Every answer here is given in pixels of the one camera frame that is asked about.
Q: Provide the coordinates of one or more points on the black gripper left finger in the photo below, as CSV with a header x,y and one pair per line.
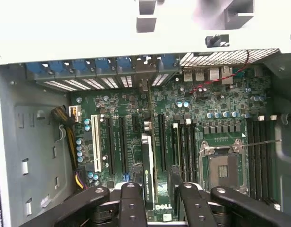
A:
x,y
131,208

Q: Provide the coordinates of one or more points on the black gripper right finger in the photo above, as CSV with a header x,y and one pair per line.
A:
x,y
195,208

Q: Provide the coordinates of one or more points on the CPU socket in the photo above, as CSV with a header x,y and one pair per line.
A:
x,y
222,168

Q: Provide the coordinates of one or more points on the black RAM slot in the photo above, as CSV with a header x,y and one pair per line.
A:
x,y
189,151
195,151
264,165
250,165
183,151
257,165
271,165

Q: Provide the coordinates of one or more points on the white PCI expansion slot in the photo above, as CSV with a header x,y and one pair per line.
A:
x,y
96,142

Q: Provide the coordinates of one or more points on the short black expansion slot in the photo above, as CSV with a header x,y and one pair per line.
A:
x,y
135,124

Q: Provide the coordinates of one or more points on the thin socket locking lever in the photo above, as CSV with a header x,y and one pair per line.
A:
x,y
263,143

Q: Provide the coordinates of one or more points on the green motherboard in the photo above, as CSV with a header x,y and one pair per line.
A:
x,y
207,101

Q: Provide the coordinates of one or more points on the white power connector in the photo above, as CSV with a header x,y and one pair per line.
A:
x,y
74,113

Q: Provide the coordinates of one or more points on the grey power supply unit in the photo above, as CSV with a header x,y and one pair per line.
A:
x,y
29,142

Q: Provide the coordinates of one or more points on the open black PC case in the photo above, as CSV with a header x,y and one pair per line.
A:
x,y
287,106

